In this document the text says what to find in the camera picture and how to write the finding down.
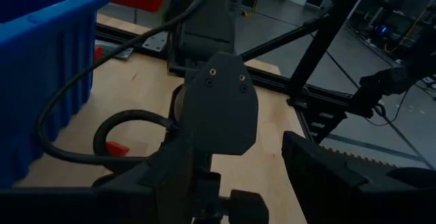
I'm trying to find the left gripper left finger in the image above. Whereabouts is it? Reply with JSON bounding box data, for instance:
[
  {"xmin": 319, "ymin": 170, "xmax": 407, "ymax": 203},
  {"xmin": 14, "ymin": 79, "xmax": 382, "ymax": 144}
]
[{"xmin": 0, "ymin": 161, "xmax": 161, "ymax": 224}]

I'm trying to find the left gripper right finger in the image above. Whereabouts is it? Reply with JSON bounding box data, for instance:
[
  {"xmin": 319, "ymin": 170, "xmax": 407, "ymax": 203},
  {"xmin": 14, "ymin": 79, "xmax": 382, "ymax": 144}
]
[{"xmin": 282, "ymin": 130, "xmax": 436, "ymax": 224}]

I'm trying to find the blue plastic bin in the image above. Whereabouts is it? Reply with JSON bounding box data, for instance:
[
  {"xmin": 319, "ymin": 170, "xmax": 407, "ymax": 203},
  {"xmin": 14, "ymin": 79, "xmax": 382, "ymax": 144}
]
[{"xmin": 0, "ymin": 0, "xmax": 115, "ymax": 188}]

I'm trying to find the red cube block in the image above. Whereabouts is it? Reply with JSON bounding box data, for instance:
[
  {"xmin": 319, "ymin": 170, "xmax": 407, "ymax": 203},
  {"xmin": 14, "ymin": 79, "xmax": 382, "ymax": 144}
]
[{"xmin": 105, "ymin": 141, "xmax": 131, "ymax": 158}]

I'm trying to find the black background equipment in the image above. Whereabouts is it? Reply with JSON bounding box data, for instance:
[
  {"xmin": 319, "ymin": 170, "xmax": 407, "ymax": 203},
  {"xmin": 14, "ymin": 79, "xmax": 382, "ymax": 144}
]
[{"xmin": 350, "ymin": 22, "xmax": 436, "ymax": 128}]

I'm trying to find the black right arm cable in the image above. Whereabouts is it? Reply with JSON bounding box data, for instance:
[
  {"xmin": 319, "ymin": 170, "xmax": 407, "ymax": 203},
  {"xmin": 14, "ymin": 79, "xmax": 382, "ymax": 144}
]
[{"xmin": 36, "ymin": 0, "xmax": 219, "ymax": 166}]

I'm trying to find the dark grey slotted rail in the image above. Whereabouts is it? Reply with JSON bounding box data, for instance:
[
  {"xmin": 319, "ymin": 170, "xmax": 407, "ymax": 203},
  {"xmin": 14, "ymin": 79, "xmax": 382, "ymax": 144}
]
[{"xmin": 94, "ymin": 39, "xmax": 134, "ymax": 61}]

